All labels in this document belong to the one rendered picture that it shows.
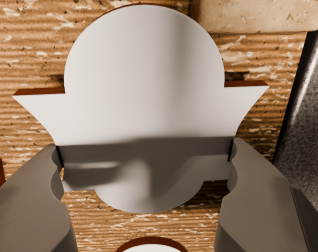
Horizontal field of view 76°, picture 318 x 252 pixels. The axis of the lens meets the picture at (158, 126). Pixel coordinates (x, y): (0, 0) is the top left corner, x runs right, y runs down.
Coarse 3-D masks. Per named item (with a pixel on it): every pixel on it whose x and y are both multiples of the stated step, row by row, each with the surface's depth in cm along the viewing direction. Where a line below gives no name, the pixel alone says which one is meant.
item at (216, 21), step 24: (192, 0) 11; (216, 0) 9; (240, 0) 9; (264, 0) 9; (288, 0) 9; (312, 0) 9; (216, 24) 9; (240, 24) 9; (264, 24) 9; (288, 24) 9; (312, 24) 9
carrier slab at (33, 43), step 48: (0, 0) 11; (48, 0) 11; (96, 0) 11; (144, 0) 11; (0, 48) 12; (48, 48) 12; (240, 48) 12; (288, 48) 12; (0, 96) 13; (288, 96) 13; (0, 144) 14; (96, 240) 19; (192, 240) 19
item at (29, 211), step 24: (48, 144) 11; (24, 168) 9; (48, 168) 9; (0, 192) 8; (24, 192) 8; (48, 192) 8; (0, 216) 7; (24, 216) 7; (48, 216) 7; (0, 240) 6; (24, 240) 6; (48, 240) 6; (72, 240) 7
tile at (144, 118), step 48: (96, 48) 8; (144, 48) 9; (192, 48) 9; (48, 96) 9; (96, 96) 10; (144, 96) 10; (192, 96) 10; (240, 96) 10; (96, 144) 12; (144, 144) 12; (192, 144) 12; (96, 192) 14; (144, 192) 15; (192, 192) 15
